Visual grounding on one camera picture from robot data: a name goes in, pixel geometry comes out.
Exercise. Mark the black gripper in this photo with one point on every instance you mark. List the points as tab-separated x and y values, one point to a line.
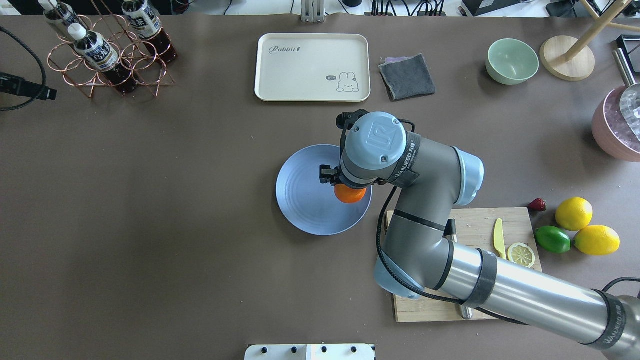
328	175

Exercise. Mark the orange fruit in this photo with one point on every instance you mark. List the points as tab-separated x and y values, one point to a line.
347	194

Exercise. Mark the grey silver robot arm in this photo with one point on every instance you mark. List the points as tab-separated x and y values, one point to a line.
418	251

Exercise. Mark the blue round plate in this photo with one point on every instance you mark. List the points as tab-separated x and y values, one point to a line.
310	205

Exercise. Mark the cream rabbit tray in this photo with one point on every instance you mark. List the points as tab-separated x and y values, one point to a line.
312	67

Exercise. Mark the grey folded cloth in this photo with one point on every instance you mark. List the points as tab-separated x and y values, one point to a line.
407	77

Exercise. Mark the wooden cutting board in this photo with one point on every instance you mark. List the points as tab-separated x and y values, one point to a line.
475	230

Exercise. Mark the yellow plastic knife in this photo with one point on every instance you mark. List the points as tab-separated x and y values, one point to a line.
499	239

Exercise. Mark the lemon slice lower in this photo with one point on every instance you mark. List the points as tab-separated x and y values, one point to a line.
521	254

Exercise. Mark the red strawberry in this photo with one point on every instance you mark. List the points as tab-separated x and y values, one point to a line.
537	205

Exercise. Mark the green bowl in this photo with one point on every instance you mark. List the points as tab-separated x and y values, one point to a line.
511	62

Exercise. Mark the green lime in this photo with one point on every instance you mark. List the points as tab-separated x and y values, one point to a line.
553	239

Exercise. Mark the tea bottle middle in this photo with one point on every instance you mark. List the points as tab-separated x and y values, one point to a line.
145	22

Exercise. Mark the tea bottle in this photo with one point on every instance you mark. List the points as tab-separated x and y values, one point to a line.
145	22
102	57
60	16

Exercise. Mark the whole lemon back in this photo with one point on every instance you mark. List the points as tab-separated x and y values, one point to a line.
574	214

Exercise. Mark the whole lemon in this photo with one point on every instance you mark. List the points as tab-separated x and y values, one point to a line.
597	240
574	214

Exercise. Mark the tea bottle front left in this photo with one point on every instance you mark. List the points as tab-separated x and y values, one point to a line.
102	57

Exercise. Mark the wooden stand round base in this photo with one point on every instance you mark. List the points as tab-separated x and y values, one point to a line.
570	59

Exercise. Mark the whole lemon front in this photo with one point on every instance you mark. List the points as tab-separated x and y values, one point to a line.
597	240

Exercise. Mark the pink bowl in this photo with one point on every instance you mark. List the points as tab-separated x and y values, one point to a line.
611	131

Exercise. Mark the tea bottle rear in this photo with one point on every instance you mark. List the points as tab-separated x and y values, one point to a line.
60	16

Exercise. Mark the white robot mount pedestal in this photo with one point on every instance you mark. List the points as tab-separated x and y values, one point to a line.
312	351

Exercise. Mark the copper wire bottle rack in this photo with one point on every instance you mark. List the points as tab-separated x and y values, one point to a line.
121	51

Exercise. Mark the black camera on cable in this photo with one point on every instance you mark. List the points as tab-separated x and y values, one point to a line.
18	86

